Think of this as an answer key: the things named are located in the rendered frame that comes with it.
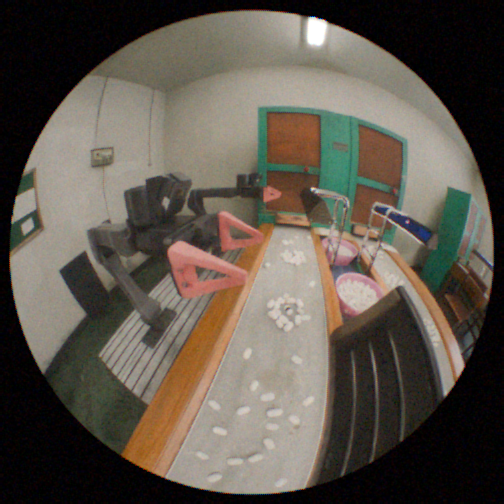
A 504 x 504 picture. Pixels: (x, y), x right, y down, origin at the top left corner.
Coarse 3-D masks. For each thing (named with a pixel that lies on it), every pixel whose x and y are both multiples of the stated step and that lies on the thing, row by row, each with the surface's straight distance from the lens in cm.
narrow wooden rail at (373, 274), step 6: (348, 240) 127; (354, 240) 127; (354, 258) 113; (366, 258) 103; (360, 264) 104; (366, 264) 97; (372, 270) 93; (372, 276) 90; (378, 276) 90; (378, 282) 85; (384, 288) 84
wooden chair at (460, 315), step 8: (472, 272) 264; (464, 280) 265; (480, 280) 259; (480, 288) 258; (448, 296) 245; (456, 296) 270; (480, 296) 255; (440, 304) 242; (448, 304) 236; (456, 304) 252; (456, 312) 231; (464, 312) 259; (448, 320) 276; (456, 320) 229; (464, 320) 257; (456, 328) 267
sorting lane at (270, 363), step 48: (288, 240) 103; (288, 288) 63; (240, 336) 48; (288, 336) 49; (240, 384) 43; (288, 384) 44; (192, 432) 46; (240, 432) 43; (288, 432) 44; (192, 480) 52; (240, 480) 49; (288, 480) 50
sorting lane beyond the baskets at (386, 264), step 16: (368, 240) 149; (368, 256) 114; (384, 256) 129; (384, 272) 104; (400, 272) 118; (416, 304) 98; (432, 320) 100; (432, 336) 91; (448, 368) 94; (448, 384) 92
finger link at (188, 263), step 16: (176, 256) 14; (192, 256) 14; (208, 256) 14; (176, 272) 16; (192, 272) 16; (224, 272) 14; (240, 272) 14; (176, 288) 18; (192, 288) 17; (208, 288) 16; (224, 288) 16
